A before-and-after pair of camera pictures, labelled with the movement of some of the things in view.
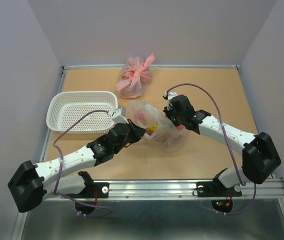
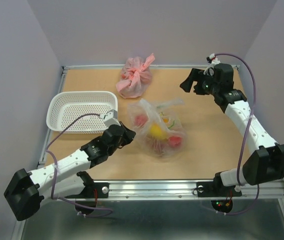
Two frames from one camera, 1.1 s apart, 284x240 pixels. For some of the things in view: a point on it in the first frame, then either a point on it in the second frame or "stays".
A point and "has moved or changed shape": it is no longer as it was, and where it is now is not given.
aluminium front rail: (178, 190) stays
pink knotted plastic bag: (136, 76) stays
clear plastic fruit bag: (159, 131) has moved or changed shape
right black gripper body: (177, 119) → (209, 86)
